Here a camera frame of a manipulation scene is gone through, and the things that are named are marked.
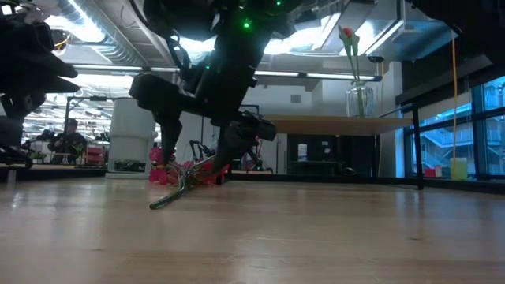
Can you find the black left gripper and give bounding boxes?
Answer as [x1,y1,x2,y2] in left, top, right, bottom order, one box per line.
[0,17,82,95]

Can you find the black cabinet white labels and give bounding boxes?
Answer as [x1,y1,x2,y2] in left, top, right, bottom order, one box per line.
[286,133,380,177]

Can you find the long ceiling light bar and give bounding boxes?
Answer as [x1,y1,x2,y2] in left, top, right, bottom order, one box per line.
[72,63,383,83]

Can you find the red storage crates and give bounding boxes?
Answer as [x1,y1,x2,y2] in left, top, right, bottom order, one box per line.
[84,145,106,166]

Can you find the black table edge rail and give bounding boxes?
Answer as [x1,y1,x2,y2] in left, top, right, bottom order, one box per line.
[0,163,505,196]

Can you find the red artificial flower bunch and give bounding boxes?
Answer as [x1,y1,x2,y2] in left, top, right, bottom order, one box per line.
[148,146,232,211]

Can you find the ribbed cylindrical glass vase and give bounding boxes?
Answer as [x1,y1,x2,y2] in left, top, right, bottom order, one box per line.
[346,80,376,118]

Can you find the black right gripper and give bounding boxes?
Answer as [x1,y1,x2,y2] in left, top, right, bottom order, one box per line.
[129,73,278,175]

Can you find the yellow hanging cable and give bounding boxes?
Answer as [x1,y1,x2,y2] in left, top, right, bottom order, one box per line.
[451,30,460,161]

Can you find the yellow-green translucent container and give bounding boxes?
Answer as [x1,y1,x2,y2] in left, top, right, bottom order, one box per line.
[449,157,469,181]

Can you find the person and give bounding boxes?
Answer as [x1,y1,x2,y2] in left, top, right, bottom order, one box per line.
[47,118,89,165]

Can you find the white cylindrical air purifier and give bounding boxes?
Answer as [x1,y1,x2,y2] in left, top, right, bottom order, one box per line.
[106,97,157,175]

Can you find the red tulip green stem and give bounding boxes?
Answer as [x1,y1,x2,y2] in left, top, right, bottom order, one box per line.
[338,25,358,118]
[349,33,366,118]

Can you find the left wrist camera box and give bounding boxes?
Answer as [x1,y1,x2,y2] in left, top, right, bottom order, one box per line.
[49,28,73,53]

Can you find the wooden shelf black metal frame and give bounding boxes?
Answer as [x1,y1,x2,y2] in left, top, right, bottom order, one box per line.
[263,102,426,191]

